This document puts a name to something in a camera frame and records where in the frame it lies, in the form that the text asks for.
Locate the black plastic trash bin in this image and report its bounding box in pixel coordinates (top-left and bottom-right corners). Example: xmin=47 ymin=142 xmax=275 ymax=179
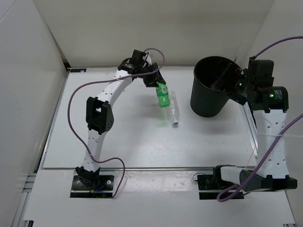
xmin=190 ymin=56 xmax=239 ymax=118

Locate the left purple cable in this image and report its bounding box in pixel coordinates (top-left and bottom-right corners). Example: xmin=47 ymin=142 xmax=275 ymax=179
xmin=67 ymin=48 xmax=166 ymax=198

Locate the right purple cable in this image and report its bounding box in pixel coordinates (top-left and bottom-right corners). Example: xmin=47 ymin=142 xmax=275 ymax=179
xmin=216 ymin=35 xmax=303 ymax=202

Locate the aluminium table edge rail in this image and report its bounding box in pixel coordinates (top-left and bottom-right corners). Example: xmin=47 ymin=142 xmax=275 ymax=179
xmin=42 ymin=167 xmax=214 ymax=171

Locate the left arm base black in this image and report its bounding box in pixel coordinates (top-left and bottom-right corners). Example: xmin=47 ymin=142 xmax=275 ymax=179
xmin=70 ymin=172 xmax=115 ymax=199

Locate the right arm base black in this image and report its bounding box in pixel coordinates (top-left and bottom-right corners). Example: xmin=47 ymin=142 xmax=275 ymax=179
xmin=192 ymin=173 xmax=234 ymax=200

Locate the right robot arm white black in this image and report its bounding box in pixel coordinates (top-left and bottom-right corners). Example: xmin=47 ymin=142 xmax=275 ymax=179
xmin=211 ymin=59 xmax=297 ymax=192

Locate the clear bottle blue cap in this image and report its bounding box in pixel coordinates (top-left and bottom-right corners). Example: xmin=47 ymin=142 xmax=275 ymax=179
xmin=167 ymin=90 xmax=180 ymax=127

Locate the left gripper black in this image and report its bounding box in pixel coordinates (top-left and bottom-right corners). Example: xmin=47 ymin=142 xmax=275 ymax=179
xmin=139 ymin=62 xmax=166 ymax=88

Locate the green plastic bottle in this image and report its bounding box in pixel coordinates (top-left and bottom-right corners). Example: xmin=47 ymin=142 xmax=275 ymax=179
xmin=156 ymin=83 xmax=170 ymax=108

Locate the purple cable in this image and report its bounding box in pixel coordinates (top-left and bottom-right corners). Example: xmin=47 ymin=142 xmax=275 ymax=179
xmin=216 ymin=35 xmax=303 ymax=202
xmin=67 ymin=48 xmax=166 ymax=198

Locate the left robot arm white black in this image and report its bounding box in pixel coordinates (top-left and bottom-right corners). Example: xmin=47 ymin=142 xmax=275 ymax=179
xmin=76 ymin=49 xmax=166 ymax=190

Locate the black table label sticker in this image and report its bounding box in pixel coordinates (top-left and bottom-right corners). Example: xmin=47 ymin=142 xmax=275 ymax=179
xmin=70 ymin=69 xmax=87 ymax=73

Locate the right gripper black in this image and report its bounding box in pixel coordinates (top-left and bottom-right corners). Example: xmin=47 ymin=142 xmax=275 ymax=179
xmin=211 ymin=64 xmax=254 ymax=106

